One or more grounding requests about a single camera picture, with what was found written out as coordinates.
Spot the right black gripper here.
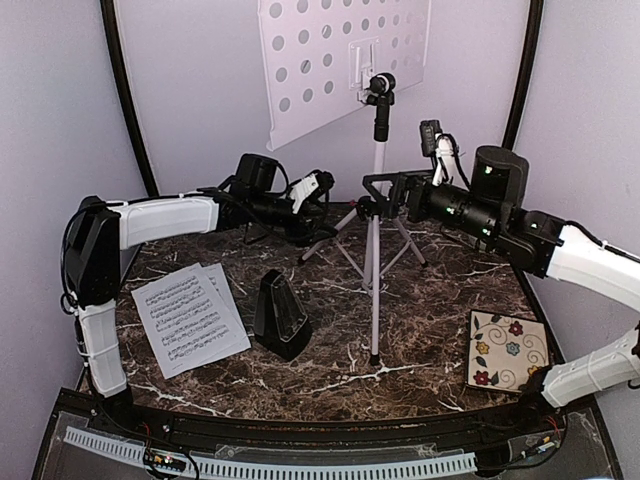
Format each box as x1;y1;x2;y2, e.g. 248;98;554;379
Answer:
363;168;502;244

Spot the white music stand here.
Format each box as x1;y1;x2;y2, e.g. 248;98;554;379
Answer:
257;1;430;365

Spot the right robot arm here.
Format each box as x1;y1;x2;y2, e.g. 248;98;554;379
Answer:
363;145;639;434

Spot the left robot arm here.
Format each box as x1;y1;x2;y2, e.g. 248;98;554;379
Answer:
60;153;335;436

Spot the back sheet music page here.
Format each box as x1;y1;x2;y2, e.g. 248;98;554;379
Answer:
197;263;239;322

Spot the sheet music page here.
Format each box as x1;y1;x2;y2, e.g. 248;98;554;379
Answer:
132;263;251;379
197;263;239;322

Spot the black metronome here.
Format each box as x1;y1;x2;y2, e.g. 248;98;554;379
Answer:
253;269;313;361

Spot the front sheet music page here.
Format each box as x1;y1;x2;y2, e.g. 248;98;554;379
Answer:
132;263;251;379

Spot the floral square coaster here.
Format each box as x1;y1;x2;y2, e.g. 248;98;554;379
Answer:
466;310;550;394

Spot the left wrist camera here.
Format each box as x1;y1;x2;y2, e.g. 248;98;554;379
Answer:
286;170;335;214

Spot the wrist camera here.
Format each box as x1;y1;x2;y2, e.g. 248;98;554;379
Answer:
419;120;456;186
286;170;335;214

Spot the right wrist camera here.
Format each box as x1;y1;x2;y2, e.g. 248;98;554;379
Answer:
419;120;456;186

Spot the left black corner post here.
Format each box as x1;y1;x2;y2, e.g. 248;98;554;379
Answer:
99;0;159;198

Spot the black corner post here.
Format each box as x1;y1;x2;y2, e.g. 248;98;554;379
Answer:
501;0;545;150
99;0;159;198

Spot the right black corner post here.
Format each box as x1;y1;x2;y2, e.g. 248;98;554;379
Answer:
501;0;545;150

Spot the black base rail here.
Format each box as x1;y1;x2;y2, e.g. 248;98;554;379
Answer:
49;387;596;454

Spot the grey cable duct strip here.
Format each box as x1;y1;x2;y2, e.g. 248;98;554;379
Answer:
63;427;477;479

